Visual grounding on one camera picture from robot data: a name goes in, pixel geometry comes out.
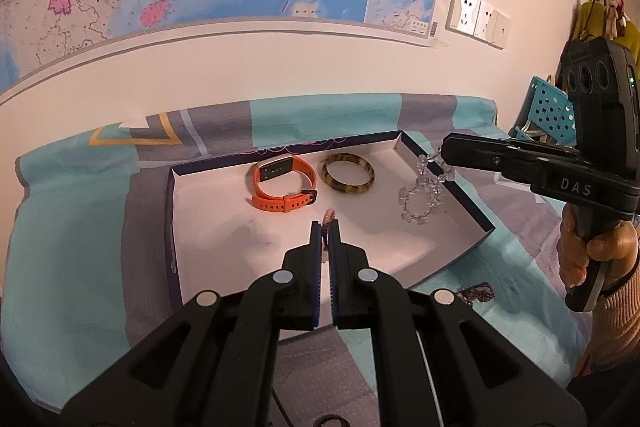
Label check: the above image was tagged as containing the orange fitness band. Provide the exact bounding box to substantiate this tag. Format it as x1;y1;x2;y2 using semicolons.
250;155;319;212

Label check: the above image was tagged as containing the pink hair tie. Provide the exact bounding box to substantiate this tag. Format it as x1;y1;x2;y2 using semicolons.
322;208;336;250

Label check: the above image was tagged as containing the blue perforated basket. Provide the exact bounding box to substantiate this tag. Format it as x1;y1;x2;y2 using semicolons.
515;76;576;142

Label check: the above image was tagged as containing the hanging plush toy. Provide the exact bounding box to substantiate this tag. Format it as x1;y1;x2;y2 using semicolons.
605;0;628;40

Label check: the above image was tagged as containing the white wall socket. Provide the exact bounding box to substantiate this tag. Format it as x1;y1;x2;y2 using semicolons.
446;0;481;35
472;0;512;50

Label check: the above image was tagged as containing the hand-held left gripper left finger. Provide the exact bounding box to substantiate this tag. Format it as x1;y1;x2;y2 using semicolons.
37;221;323;427

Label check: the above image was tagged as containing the person's right forearm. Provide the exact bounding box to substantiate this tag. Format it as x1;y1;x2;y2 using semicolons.
572;267;640;378

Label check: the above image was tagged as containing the clear crystal bead bracelet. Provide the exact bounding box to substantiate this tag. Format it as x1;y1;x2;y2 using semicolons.
397;152;455;226

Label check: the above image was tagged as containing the purple bead bracelet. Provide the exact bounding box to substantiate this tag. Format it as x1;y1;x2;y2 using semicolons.
457;282;496;305

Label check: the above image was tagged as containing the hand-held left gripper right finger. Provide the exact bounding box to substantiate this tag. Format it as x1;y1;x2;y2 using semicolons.
327;222;588;427

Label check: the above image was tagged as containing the teal and grey blanket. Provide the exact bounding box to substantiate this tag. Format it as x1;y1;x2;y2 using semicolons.
0;93;591;413

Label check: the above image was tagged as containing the person's right hand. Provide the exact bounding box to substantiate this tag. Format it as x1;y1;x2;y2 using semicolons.
557;202;640;290

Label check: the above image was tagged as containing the yellow garment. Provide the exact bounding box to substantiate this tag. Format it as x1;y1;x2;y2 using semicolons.
572;0;640;52

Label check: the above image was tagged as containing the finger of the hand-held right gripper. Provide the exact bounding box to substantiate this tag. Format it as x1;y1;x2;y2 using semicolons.
441;133;581;182

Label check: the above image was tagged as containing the tortoiseshell bangle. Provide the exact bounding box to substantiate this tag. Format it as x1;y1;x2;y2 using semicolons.
318;153;376;196

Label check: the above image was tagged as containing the dark blue box lid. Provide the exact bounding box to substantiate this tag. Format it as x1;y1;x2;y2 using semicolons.
165;129;497;303

